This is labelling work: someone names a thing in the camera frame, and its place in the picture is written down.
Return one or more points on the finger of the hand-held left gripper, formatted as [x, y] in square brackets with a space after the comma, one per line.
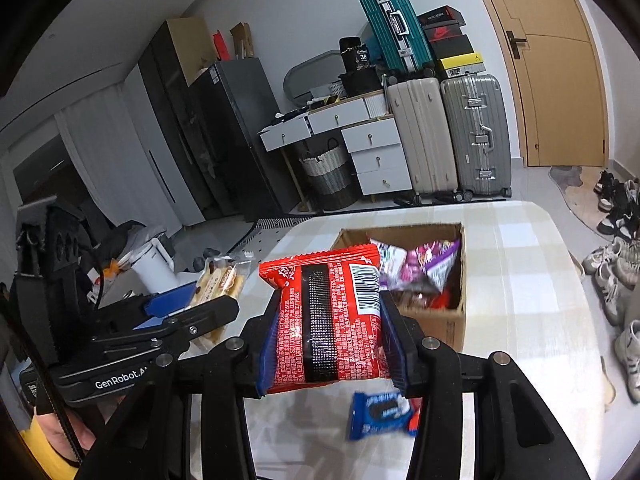
[167, 302]
[205, 317]

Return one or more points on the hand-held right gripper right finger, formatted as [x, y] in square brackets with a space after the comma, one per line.
[400, 355]

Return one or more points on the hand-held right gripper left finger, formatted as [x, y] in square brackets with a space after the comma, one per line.
[267, 355]

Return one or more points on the clear cake slice packet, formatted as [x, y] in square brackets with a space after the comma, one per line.
[220, 277]

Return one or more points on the brown cardboard box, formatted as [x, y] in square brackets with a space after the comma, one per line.
[440, 330]

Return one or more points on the red black striped snack packet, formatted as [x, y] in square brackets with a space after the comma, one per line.
[345, 320]

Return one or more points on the person's left forearm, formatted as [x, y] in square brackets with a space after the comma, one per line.
[42, 460]

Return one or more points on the person's left hand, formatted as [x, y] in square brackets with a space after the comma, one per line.
[86, 432]

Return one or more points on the white kettle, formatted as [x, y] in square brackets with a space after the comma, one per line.
[152, 267]

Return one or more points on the dark slippers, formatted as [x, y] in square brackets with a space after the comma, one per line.
[205, 260]

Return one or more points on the dark brown snack packet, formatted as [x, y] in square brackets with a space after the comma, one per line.
[415, 297]

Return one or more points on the blue cookie packet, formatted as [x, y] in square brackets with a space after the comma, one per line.
[375, 417]

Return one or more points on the plain red snack packet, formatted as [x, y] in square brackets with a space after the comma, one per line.
[447, 300]

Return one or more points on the dark cloth pile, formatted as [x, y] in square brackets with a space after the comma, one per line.
[120, 240]

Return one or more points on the purple white snack packet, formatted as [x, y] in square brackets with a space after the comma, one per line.
[442, 270]

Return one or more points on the white red snack packet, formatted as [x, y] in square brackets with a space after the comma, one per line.
[392, 260]

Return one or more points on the patterned floor mat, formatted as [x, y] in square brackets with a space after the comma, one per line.
[270, 227]

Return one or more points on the white curtain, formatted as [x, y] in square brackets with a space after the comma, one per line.
[115, 160]

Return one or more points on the tall dark cabinet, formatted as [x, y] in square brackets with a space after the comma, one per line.
[170, 125]

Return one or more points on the woven laundry basket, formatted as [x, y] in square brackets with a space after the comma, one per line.
[327, 180]

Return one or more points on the dark grey refrigerator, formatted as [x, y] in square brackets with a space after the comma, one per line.
[240, 125]

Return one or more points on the white drawer desk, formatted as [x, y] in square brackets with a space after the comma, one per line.
[372, 140]

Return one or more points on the beige suitcase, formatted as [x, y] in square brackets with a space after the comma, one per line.
[420, 135]

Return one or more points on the scattered sneakers group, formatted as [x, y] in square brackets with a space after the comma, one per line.
[607, 270]

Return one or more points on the silver suitcase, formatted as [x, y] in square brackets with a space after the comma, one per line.
[475, 135]

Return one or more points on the grey door rug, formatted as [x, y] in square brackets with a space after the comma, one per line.
[575, 190]

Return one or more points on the large flat cardboard box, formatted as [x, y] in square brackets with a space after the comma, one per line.
[187, 45]

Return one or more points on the white slotted basket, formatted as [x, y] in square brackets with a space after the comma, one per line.
[330, 91]

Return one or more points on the grey oval mirror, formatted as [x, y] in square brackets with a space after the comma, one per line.
[307, 77]

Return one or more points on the red bag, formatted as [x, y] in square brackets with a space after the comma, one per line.
[221, 45]

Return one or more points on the narrow cardboard box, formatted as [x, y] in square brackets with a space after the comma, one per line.
[242, 40]

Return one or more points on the black storage basket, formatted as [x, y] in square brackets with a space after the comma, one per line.
[360, 82]

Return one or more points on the yellow black shoe box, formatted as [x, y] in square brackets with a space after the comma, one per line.
[460, 66]

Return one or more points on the black labelled container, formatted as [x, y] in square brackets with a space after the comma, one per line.
[355, 55]

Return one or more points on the wooden door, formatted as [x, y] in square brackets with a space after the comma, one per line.
[550, 85]

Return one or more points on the plain black shoe box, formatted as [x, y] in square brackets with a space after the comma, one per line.
[452, 50]

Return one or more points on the black box with red logo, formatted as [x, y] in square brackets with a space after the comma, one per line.
[442, 34]

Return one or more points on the teal suitcase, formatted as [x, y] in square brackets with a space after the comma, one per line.
[390, 25]

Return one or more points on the black red shoe box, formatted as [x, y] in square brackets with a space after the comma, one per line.
[440, 16]

